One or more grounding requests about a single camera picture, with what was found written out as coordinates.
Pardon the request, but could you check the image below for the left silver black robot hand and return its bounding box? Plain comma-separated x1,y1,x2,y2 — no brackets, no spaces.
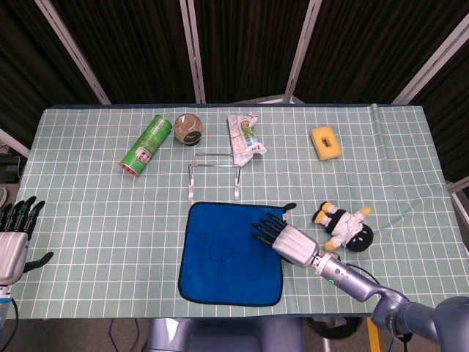
0,196,54,285

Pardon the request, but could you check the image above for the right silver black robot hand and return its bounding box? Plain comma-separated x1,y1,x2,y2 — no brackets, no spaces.
251,212,320,269

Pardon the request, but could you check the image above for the blue towel with black trim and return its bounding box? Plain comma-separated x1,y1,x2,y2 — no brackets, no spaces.
178,201,297,307

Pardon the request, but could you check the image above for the black white plush doll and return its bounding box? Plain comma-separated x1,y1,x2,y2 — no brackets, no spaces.
311,200,374,254

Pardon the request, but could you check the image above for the black box on floor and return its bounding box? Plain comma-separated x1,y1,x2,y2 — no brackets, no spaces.
0,153,23,184

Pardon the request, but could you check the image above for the black round floor object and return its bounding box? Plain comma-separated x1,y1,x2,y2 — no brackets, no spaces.
306,317,363,340

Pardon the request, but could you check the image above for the yellow sponge with hole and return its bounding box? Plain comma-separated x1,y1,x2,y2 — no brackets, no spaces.
309,125,341,161

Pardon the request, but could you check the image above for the green checked tablecloth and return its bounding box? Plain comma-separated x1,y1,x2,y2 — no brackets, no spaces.
0,103,469,320

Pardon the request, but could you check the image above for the crumpled white snack packet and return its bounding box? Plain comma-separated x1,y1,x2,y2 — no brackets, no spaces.
226,113,267,168

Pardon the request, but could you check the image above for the grey-blue robot torso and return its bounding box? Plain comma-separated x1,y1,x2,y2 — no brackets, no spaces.
146,317,305,352

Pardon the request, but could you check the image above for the yellow upright bar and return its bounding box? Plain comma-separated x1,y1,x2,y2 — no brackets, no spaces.
368,318,380,352

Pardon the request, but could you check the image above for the round glass globe jar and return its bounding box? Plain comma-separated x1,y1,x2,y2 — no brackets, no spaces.
173,113,204,147

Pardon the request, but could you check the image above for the green cylindrical snack can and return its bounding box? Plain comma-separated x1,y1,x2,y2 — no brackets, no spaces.
120,114,173,177

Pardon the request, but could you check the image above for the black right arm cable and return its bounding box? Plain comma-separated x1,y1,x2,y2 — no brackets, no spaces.
340,262,383,286

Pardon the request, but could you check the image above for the white screen frame post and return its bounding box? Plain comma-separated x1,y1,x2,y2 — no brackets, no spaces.
446,178,469,216
0,128,30,157
284,0,323,103
179,0,207,104
34,0,111,105
390,14,469,106

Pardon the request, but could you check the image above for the metal wire rack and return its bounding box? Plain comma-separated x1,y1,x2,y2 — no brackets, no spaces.
186,153,243,202

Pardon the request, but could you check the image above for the black floor cable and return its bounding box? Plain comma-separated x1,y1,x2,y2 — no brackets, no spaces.
108,318,141,352

